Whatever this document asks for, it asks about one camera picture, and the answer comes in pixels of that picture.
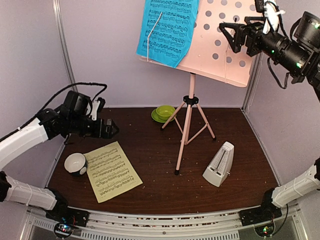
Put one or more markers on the white and dark bowl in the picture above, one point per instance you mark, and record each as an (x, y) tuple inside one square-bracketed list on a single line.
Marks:
[(76, 164)]

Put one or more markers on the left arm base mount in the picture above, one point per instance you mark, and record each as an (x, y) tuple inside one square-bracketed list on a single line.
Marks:
[(68, 221)]

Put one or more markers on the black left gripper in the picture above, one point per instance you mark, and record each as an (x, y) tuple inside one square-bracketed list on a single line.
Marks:
[(107, 133)]

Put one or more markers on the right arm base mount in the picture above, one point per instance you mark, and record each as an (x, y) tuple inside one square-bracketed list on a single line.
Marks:
[(262, 220)]

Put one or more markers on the aluminium front rail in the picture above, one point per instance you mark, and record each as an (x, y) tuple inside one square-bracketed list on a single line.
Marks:
[(218, 225)]

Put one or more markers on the pink music stand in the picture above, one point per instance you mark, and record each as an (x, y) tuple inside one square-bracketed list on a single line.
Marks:
[(210, 54)]

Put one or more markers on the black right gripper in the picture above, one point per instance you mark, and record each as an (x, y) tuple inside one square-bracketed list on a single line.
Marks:
[(253, 28)]

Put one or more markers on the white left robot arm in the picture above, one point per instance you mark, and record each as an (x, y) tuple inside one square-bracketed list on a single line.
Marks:
[(67, 112)]

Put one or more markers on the green bowl with saucer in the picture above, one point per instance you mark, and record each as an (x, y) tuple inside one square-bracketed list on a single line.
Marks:
[(162, 113)]

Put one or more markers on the yellow sheet music page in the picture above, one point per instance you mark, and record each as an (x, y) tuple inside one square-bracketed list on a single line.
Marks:
[(110, 172)]

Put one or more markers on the blue sheet music page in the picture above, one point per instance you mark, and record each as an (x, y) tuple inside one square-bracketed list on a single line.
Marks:
[(167, 30)]

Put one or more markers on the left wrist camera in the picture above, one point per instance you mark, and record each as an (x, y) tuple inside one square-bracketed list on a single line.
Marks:
[(94, 107)]

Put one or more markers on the white metronome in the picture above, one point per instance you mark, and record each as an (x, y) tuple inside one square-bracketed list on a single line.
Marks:
[(220, 166)]

